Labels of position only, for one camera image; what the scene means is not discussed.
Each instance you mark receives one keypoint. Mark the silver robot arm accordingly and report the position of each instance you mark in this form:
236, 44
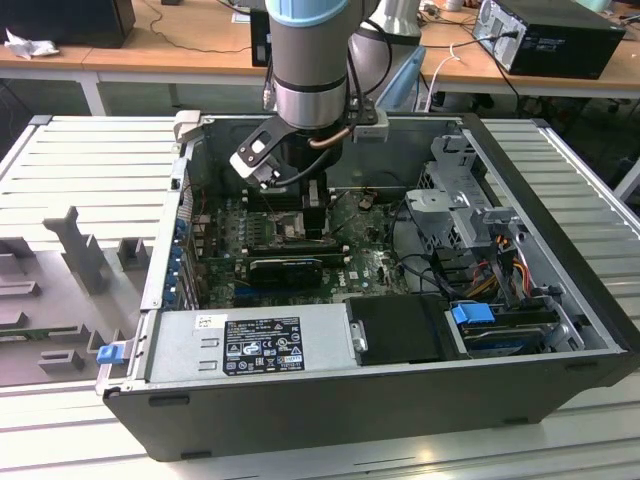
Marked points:
310, 60

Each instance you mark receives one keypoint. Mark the black RAM slot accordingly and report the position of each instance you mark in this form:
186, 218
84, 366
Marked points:
255, 202
255, 207
295, 245
335, 254
255, 191
255, 196

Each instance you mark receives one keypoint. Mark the CPU socket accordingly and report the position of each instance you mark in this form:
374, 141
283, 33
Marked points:
290, 240

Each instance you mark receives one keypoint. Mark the silver coin battery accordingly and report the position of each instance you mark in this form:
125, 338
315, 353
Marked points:
365, 201

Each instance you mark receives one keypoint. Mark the grey plastic case latch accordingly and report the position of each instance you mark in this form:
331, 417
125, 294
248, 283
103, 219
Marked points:
186, 125

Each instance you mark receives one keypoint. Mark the black graphics card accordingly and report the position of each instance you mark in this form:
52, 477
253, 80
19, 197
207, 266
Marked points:
285, 272

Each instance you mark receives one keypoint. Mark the small black device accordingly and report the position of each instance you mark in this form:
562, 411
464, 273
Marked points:
259, 40

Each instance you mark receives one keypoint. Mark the green motherboard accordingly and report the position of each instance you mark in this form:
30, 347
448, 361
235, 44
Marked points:
370, 255

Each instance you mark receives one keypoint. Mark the blue card clip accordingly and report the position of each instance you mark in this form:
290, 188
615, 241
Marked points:
175, 262
180, 227
172, 292

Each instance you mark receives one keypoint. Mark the silver metal drive cage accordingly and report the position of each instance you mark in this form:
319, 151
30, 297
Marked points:
440, 205

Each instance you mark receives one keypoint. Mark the black plastic shroud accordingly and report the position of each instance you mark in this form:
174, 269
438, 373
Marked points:
400, 330

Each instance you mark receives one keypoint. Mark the white cup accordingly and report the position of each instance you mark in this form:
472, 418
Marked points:
455, 4

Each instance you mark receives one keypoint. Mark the silver power supply unit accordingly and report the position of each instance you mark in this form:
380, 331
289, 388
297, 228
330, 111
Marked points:
175, 350

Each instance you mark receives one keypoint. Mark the blue disk carrier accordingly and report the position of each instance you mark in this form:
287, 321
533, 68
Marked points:
472, 316

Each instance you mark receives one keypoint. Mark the black open PC case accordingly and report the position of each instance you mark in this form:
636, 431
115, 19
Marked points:
300, 420

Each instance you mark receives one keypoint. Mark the large black box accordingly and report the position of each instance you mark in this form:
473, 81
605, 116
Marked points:
65, 22

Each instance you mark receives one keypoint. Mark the blue case latch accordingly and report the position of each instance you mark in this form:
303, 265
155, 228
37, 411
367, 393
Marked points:
108, 354

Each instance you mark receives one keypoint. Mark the grey parts rack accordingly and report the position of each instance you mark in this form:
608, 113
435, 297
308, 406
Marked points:
50, 280

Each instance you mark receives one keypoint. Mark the dark hard disk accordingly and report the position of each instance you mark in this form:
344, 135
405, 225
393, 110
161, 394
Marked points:
500, 342

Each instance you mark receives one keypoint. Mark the crumpled white paper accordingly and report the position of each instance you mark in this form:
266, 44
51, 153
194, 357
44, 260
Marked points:
30, 47

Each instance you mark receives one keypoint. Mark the black desktop computer tower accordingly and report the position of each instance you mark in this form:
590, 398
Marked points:
565, 50

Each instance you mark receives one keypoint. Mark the green RAM stick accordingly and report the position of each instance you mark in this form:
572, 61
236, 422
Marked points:
20, 337

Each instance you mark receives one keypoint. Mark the white camera on black bracket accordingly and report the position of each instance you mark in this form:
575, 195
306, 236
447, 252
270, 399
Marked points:
250, 165

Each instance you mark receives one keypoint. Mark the small white grey camera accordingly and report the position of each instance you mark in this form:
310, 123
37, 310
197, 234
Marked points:
372, 131

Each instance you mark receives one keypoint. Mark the wooden desk white frame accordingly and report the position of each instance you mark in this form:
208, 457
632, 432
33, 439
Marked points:
200, 60
40, 62

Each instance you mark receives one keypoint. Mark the white metal frame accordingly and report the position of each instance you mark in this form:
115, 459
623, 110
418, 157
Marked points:
631, 182

